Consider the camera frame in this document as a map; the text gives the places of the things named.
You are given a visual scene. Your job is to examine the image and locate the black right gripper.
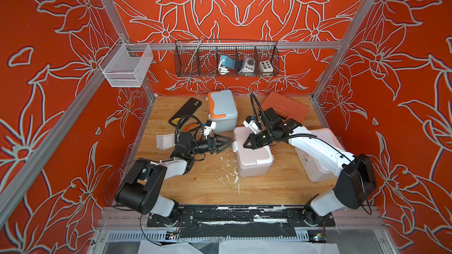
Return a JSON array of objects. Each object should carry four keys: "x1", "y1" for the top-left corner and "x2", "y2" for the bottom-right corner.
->
[{"x1": 241, "y1": 129, "x2": 275, "y2": 151}]

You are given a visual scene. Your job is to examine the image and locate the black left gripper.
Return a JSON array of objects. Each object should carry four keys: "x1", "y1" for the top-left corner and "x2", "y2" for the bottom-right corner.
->
[{"x1": 188, "y1": 138, "x2": 230, "y2": 158}]

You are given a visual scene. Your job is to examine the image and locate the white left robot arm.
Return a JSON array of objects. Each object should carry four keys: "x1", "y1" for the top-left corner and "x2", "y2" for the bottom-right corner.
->
[{"x1": 114, "y1": 115, "x2": 232, "y2": 219}]

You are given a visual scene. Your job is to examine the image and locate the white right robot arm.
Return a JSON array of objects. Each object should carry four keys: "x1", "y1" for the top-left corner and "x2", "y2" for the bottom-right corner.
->
[{"x1": 243, "y1": 94, "x2": 377, "y2": 226}]

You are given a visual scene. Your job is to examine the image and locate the orange black pliers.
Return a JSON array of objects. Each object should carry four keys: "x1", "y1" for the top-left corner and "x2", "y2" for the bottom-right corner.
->
[{"x1": 182, "y1": 122, "x2": 201, "y2": 134}]

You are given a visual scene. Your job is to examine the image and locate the orange plastic tool case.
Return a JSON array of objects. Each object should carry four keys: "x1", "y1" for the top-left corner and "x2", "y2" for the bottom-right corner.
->
[{"x1": 261, "y1": 92, "x2": 308, "y2": 123}]

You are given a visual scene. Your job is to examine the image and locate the black tool case yellow label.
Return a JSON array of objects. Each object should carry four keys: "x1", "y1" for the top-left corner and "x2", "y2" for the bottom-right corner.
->
[{"x1": 168, "y1": 98, "x2": 202, "y2": 127}]

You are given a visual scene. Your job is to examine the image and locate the white round-dial device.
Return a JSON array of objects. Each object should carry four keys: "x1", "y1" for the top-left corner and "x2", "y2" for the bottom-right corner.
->
[{"x1": 237, "y1": 56, "x2": 255, "y2": 74}]

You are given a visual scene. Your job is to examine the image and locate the beige button box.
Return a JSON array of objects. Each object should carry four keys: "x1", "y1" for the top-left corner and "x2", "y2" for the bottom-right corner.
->
[{"x1": 259, "y1": 60, "x2": 274, "y2": 76}]

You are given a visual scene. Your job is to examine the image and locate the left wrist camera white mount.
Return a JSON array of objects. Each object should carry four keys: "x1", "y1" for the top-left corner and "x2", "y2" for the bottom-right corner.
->
[{"x1": 203, "y1": 120, "x2": 217, "y2": 138}]

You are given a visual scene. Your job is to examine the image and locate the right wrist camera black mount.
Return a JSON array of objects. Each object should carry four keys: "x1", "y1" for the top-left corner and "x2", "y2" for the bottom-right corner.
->
[{"x1": 244, "y1": 108, "x2": 305, "y2": 142}]

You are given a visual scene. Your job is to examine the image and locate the grey first aid box orange handle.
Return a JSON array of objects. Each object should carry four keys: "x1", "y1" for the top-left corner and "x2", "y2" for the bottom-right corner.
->
[{"x1": 207, "y1": 89, "x2": 238, "y2": 133}]

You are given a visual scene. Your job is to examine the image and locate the blue device with white cable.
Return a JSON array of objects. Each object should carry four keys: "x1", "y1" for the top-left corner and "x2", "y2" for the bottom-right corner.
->
[{"x1": 217, "y1": 55, "x2": 235, "y2": 75}]

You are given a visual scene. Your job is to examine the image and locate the black wire wall basket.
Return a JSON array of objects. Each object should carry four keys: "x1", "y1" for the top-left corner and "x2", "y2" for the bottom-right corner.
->
[{"x1": 174, "y1": 39, "x2": 280, "y2": 78}]

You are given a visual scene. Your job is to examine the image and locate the white wire mesh basket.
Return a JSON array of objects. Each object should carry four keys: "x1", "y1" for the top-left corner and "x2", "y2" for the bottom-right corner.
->
[{"x1": 100, "y1": 44, "x2": 154, "y2": 88}]

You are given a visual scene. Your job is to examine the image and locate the aluminium left side rail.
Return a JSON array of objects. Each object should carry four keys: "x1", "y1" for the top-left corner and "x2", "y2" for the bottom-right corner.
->
[{"x1": 1, "y1": 71, "x2": 106, "y2": 226}]

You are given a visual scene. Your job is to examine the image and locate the aluminium frame post right rear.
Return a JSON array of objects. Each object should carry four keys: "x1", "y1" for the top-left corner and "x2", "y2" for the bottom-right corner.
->
[{"x1": 311, "y1": 0, "x2": 375, "y2": 103}]

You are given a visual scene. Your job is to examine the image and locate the aluminium frame post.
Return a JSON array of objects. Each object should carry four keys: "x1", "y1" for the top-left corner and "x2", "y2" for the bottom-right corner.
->
[
  {"x1": 101, "y1": 0, "x2": 155, "y2": 102},
  {"x1": 311, "y1": 0, "x2": 375, "y2": 103}
]

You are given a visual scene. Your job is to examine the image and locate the aluminium frame post left rear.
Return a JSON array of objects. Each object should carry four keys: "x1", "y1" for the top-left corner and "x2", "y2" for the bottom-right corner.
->
[{"x1": 101, "y1": 0, "x2": 155, "y2": 102}]

